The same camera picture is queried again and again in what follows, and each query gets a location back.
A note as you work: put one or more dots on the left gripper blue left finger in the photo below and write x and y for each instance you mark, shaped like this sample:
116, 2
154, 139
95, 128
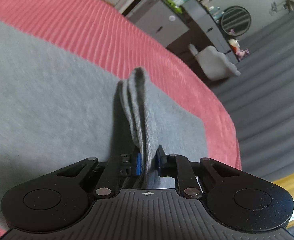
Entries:
117, 172

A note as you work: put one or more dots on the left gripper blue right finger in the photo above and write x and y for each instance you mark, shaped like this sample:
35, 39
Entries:
178, 167

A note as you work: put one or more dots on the grey knit pants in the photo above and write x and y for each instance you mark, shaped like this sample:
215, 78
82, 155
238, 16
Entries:
57, 108

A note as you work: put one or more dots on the grey curtain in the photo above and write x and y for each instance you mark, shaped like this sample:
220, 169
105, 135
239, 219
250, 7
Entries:
261, 101

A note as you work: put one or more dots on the colourful plush toys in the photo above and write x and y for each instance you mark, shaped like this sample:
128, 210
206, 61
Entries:
240, 54

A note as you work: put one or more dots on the grey cabinet with round knob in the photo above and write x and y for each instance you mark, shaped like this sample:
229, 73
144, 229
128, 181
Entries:
157, 20

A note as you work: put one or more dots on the round black mirror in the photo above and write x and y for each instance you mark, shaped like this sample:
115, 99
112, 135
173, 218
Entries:
235, 21

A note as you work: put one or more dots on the grey dresser desk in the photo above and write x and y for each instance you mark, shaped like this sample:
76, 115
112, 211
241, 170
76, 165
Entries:
205, 21

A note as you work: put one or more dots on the green plant in pot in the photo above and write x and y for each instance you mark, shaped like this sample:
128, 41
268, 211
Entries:
173, 6

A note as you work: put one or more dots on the pink ribbed bed blanket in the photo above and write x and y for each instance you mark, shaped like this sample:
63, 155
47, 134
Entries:
96, 32

